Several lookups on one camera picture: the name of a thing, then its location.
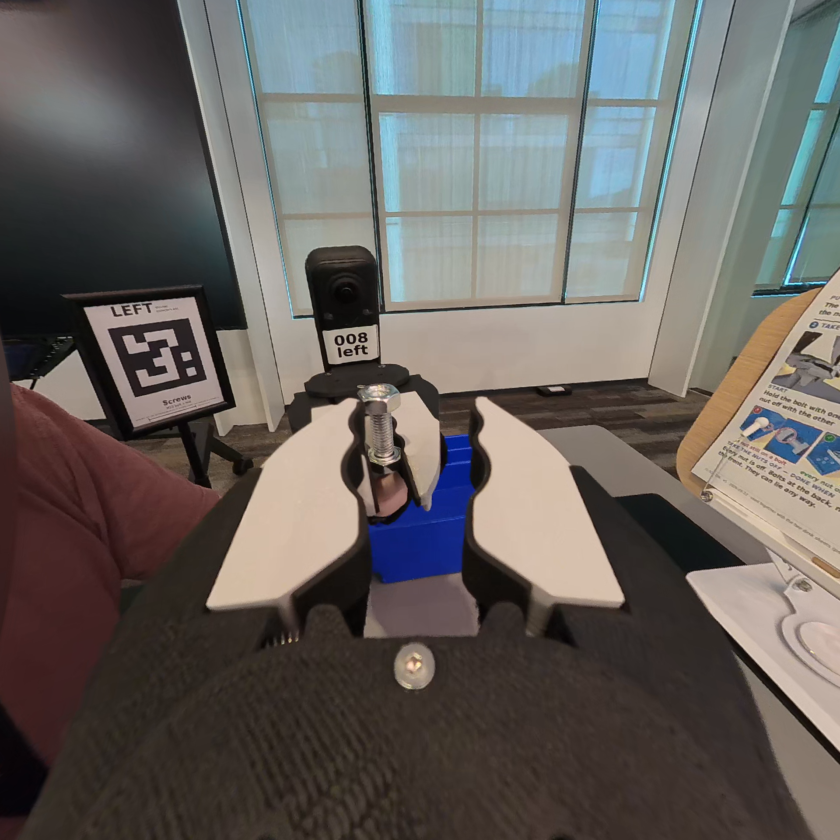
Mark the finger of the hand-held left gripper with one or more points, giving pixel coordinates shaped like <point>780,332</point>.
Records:
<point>331,408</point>
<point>423,439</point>

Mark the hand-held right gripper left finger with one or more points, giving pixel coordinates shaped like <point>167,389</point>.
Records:
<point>289,518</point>

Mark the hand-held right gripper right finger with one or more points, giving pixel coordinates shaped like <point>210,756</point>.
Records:
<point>544,518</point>

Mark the steel hex bolt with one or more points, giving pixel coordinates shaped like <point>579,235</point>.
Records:
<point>380,426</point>

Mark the blue divided plastic bin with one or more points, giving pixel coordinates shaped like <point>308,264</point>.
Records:
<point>420,544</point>

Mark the person's left hand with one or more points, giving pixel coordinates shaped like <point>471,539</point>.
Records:
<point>390,499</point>

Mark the black floor box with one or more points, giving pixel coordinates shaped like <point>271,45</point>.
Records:
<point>554,390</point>

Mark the black desk mat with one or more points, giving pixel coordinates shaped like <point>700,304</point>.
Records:
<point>682,538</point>

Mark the black framed marker sign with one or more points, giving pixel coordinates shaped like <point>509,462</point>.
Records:
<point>151,315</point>

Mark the white sheet holder base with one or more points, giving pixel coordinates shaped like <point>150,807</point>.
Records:
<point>735,604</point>

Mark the printed instruction sheet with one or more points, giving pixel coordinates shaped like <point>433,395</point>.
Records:
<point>787,459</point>

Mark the large gridded window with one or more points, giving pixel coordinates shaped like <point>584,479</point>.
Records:
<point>472,164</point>

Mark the black equipment stand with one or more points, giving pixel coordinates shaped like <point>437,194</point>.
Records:
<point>52,361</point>

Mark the large black display screen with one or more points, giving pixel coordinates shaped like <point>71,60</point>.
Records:
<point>98,164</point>

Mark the narrow window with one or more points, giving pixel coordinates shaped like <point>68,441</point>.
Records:
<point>814,164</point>

